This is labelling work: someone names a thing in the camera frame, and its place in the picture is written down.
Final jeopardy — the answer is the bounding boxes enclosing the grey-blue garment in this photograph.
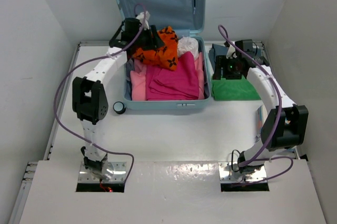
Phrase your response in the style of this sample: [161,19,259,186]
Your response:
[209,44,229,64]

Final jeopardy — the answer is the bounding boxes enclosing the orange patterned fleece cloth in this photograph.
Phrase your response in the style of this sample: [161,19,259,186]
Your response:
[132,26,179,71]

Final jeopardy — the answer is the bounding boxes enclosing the metal base plate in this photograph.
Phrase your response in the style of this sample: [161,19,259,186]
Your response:
[77,162,126,184]
[218,161,267,184]

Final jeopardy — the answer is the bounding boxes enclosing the front suitcase wheel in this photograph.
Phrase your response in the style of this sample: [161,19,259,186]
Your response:
[113,101,126,115]

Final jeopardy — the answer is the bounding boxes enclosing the pink sweatshirt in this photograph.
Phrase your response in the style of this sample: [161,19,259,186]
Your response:
[130,53,204,101]

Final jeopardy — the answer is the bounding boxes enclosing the white plastic bag bundle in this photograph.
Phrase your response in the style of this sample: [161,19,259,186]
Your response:
[177,37,199,61]

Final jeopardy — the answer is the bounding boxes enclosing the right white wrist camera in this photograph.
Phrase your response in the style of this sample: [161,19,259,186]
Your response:
[224,41,237,59]

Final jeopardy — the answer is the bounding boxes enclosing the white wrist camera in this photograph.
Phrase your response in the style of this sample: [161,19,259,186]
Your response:
[136,11,151,30]
[224,41,237,59]

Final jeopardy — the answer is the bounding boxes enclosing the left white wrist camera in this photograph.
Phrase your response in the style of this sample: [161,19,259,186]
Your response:
[136,11,151,30]

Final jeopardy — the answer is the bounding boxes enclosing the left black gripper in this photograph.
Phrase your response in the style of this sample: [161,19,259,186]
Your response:
[132,25,164,51]

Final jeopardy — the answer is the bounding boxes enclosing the green towel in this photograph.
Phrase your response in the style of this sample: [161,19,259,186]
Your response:
[212,78,261,101]

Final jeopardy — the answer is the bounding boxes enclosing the light blue hardshell suitcase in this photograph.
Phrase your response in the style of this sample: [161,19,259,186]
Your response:
[116,0,211,110]

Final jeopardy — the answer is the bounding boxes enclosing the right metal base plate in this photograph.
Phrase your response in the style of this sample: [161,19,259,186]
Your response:
[218,161,267,184]

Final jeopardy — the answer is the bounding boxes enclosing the magenta cloth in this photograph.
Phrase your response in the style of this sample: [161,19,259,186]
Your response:
[145,52,199,101]

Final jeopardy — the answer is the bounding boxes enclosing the white first aid case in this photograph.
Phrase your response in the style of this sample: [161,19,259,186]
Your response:
[255,105,267,142]

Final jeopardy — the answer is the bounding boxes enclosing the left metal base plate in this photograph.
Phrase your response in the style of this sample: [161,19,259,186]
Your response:
[77,162,126,184]

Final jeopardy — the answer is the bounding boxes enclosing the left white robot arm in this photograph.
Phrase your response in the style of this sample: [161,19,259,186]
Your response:
[72,13,164,172]

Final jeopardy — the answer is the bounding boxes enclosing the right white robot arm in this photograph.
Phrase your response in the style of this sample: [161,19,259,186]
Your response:
[209,40,309,173]

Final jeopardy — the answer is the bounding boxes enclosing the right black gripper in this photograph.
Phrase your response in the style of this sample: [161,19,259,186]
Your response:
[214,55,242,80]

